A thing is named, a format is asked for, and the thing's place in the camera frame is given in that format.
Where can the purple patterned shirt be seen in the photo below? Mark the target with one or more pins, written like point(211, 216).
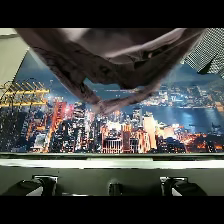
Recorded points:
point(110, 63)

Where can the black and white checked garment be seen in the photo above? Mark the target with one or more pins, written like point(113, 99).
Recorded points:
point(207, 50)

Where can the silver frame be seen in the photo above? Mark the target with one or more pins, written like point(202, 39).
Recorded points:
point(100, 164)

